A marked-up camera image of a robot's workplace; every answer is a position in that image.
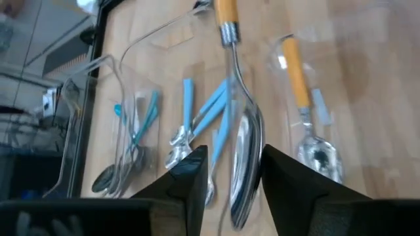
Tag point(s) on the black hazard-striped floor mat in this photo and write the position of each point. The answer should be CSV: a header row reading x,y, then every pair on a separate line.
x,y
65,59

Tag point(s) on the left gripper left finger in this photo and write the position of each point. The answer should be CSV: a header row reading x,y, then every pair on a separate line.
x,y
193,190

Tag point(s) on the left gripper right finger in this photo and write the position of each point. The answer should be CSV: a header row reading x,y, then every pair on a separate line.
x,y
295,203

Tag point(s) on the white lidded trash bin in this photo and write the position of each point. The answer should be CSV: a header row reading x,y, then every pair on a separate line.
x,y
87,5

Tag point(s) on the clear plastic bin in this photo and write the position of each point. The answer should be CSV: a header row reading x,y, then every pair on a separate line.
x,y
98,131
203,65
361,114

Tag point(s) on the black computer case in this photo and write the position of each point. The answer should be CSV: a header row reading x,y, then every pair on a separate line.
x,y
33,177

